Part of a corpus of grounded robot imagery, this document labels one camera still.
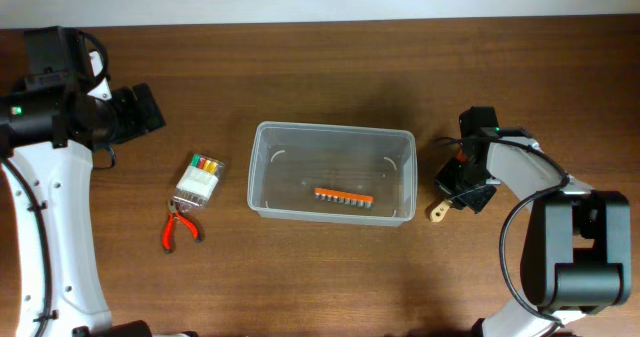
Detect orange scraper with wooden handle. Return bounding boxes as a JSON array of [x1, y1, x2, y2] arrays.
[[429, 199, 452, 223]]

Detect clear case of coloured bits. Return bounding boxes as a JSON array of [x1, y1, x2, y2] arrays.
[[172, 154, 225, 212]]

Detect orange socket rail with sockets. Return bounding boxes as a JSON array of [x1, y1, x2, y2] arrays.
[[314, 188, 374, 208]]

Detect red handled pliers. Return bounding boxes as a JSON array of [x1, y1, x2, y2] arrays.
[[161, 198, 203, 254]]

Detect clear plastic container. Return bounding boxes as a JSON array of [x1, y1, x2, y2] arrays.
[[247, 121, 418, 227]]

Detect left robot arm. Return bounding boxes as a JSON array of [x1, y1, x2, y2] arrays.
[[1, 26, 165, 336]]

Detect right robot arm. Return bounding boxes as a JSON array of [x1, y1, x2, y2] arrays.
[[429, 106, 633, 337]]

